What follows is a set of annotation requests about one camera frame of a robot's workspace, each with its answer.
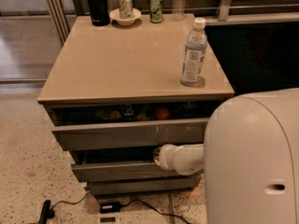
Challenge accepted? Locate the black power cable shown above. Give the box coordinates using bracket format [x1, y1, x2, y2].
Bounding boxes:
[50, 191, 191, 224]

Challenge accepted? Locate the metal railing post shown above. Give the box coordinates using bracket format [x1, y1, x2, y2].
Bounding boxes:
[216, 0, 232, 21]

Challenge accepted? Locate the green drink can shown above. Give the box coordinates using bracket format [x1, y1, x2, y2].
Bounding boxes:
[149, 0, 163, 23]

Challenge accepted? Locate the clear water bottle white cap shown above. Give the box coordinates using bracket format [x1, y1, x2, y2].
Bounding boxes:
[180, 18, 207, 86]

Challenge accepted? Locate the grey bottom drawer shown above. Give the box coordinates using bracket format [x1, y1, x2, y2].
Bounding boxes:
[88, 174, 201, 195]

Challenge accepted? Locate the black plug on floor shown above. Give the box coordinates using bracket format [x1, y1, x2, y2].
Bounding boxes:
[37, 200, 55, 224]

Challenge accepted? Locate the grey drawer cabinet beige top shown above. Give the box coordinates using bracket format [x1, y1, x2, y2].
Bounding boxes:
[36, 13, 235, 197]

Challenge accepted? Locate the white ceramic bowl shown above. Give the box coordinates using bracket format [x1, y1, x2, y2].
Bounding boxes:
[109, 8, 141, 26]

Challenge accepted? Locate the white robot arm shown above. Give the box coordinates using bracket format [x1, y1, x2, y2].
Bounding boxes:
[153, 88, 299, 224]

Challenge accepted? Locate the dark snack bag in drawer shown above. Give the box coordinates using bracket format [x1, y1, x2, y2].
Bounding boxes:
[94, 105, 150, 121]

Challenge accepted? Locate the black insulated flask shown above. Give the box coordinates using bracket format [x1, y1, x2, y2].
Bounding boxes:
[87, 0, 110, 26]

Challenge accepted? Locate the clear plastic bottle back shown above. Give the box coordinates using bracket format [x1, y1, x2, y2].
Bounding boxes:
[172, 0, 186, 21]

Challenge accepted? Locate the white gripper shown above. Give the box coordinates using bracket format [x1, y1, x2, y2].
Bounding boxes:
[152, 144, 181, 172]

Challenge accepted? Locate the green can in bowl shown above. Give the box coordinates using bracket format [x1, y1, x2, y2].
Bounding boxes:
[118, 0, 133, 19]

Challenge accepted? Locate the grey drawer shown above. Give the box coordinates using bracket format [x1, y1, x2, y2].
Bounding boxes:
[70, 147, 204, 183]
[50, 100, 228, 151]
[88, 174, 201, 195]

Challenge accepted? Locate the grey top drawer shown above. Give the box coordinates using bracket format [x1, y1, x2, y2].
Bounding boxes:
[50, 100, 228, 151]

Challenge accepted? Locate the black power adapter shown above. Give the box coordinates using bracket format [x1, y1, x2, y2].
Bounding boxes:
[100, 202, 121, 214]

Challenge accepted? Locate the orange fruit in drawer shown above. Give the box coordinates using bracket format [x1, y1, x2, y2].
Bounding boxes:
[154, 107, 171, 120]

